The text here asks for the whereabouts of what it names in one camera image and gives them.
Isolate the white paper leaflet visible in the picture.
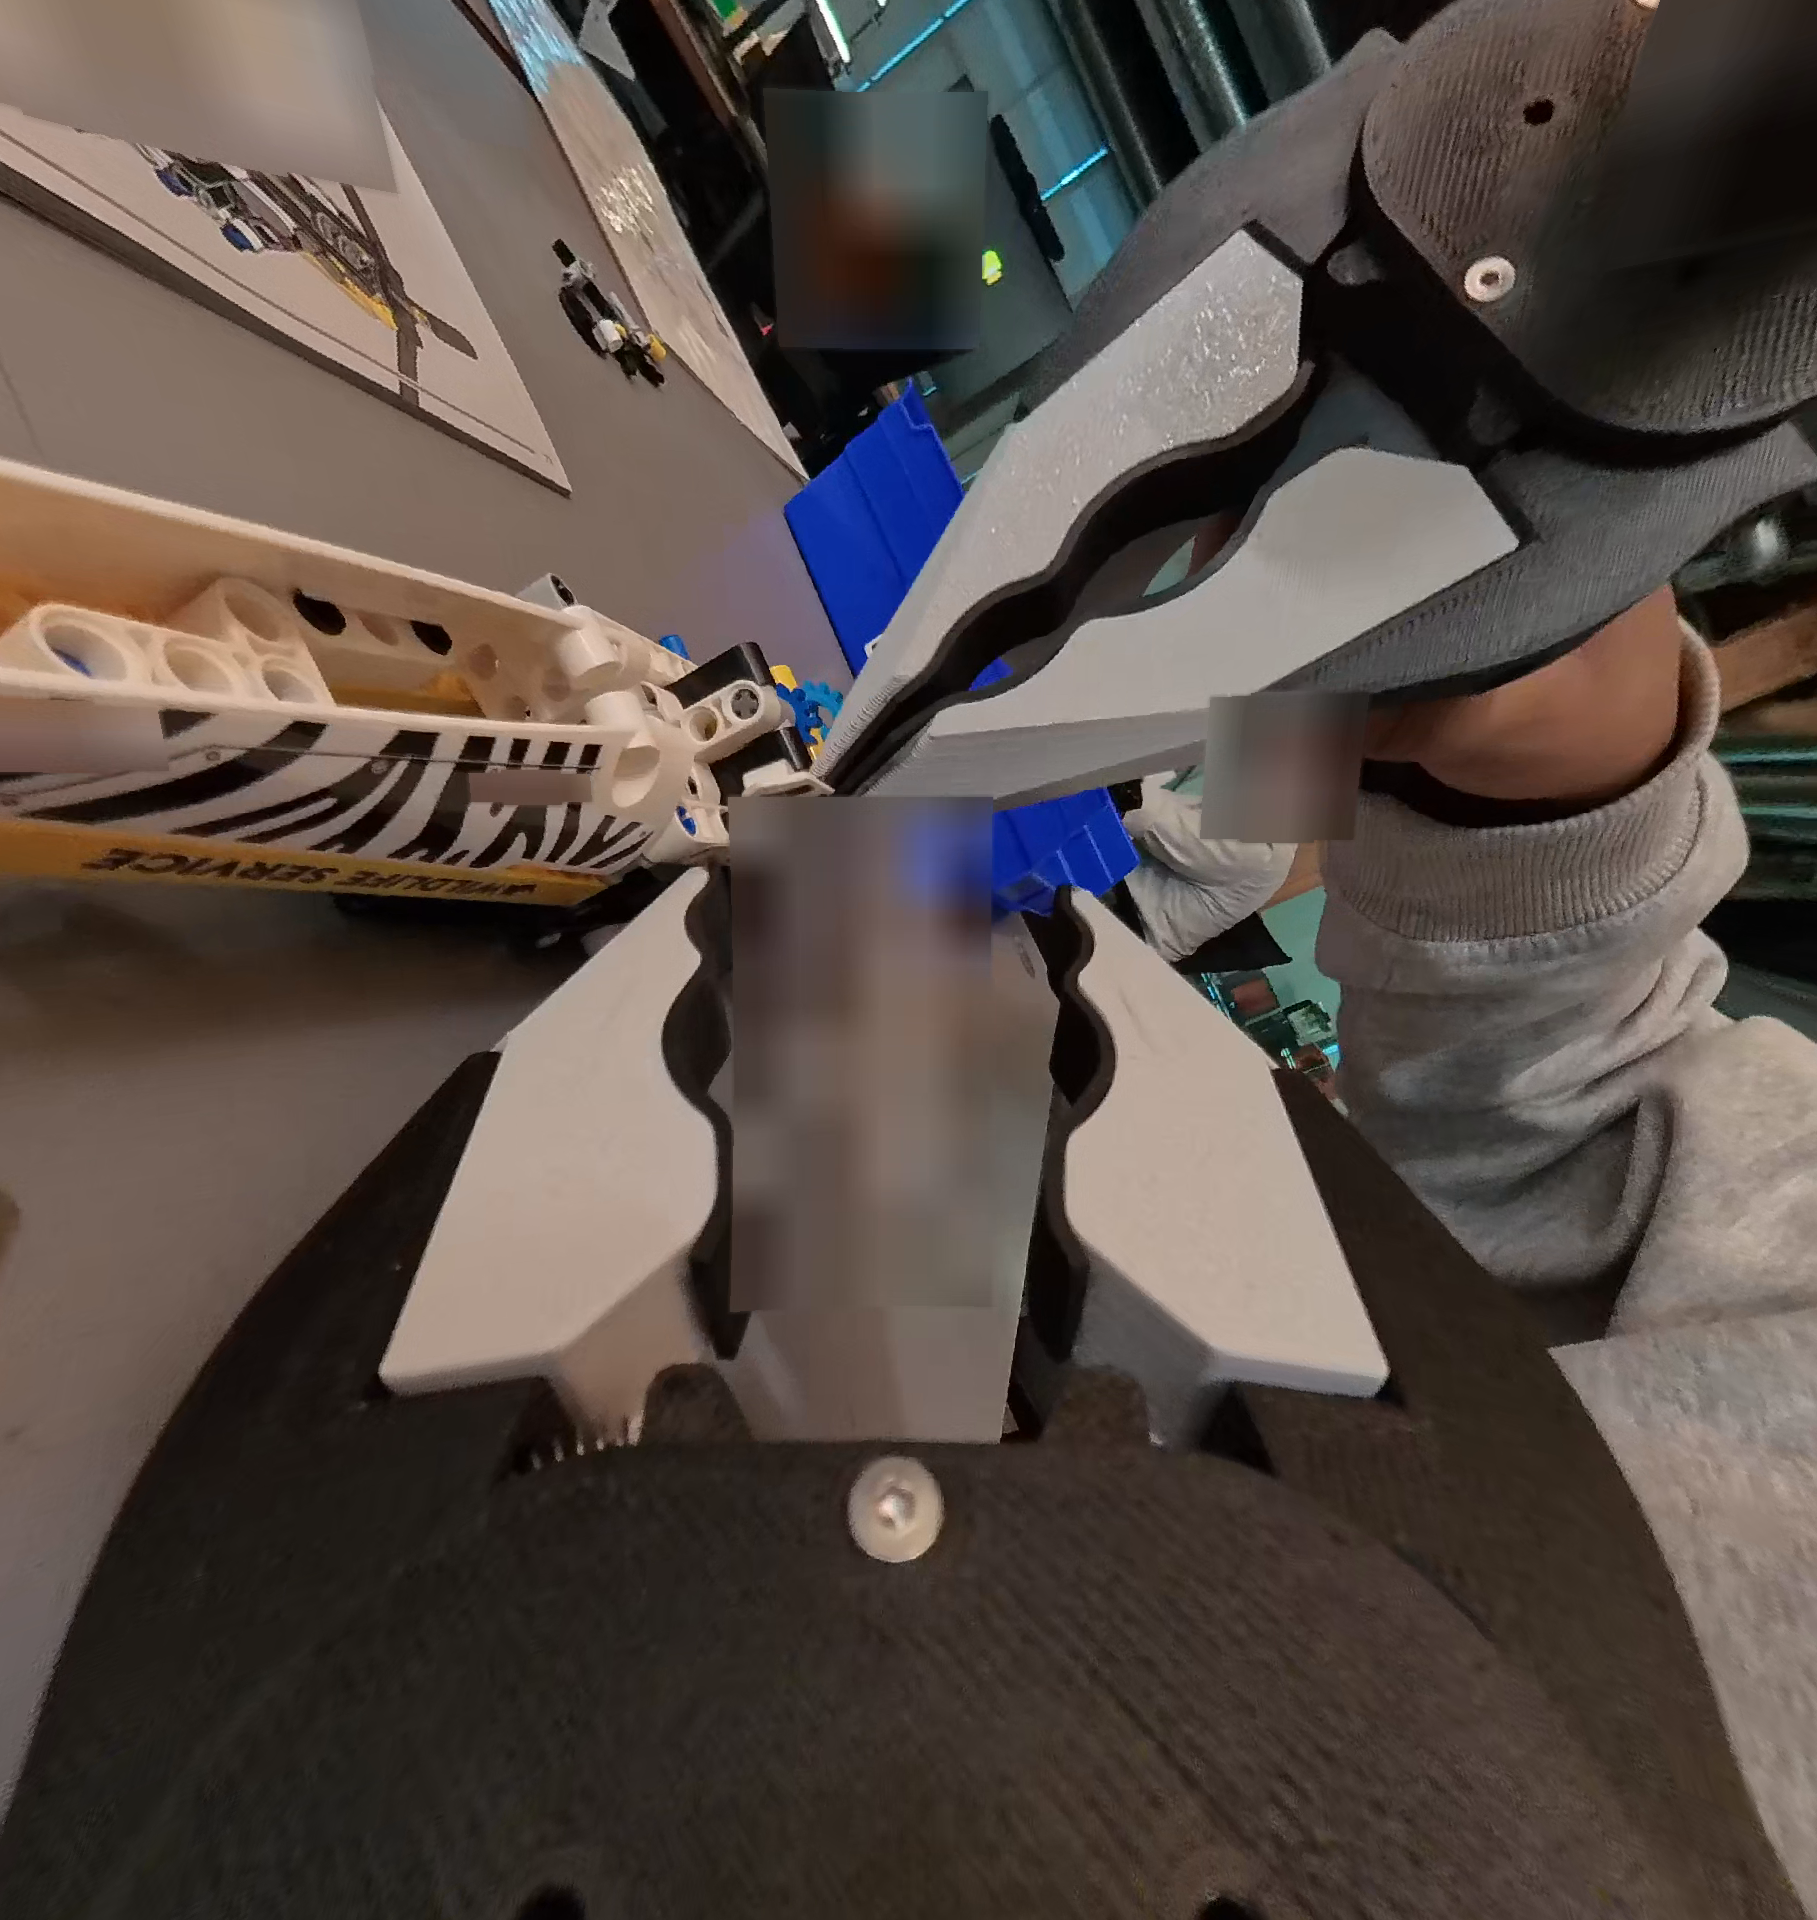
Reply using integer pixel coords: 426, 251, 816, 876
457, 0, 808, 479

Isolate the person's right forearm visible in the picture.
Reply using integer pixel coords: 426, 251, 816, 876
1316, 615, 1817, 1337

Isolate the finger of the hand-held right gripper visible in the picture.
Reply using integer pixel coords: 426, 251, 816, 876
823, 223, 1316, 791
830, 448, 1544, 802

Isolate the person's right hand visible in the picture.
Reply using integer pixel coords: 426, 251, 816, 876
1366, 593, 1680, 802

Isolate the small cluster of lego parts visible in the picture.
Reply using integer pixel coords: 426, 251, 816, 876
553, 238, 671, 387

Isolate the person's grey sweatshirt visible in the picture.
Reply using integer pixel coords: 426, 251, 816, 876
1550, 1307, 1817, 1920

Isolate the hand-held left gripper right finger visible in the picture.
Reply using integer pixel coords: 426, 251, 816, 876
1004, 884, 1391, 1446

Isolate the zebra striped lego helicopter model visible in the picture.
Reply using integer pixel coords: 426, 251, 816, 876
0, 445, 860, 945

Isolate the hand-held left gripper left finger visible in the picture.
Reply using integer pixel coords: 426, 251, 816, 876
381, 867, 738, 1441

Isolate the blue plastic bin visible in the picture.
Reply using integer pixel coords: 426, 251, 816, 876
785, 381, 1139, 919

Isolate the open lego instruction booklet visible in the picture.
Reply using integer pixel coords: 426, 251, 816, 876
0, 90, 573, 496

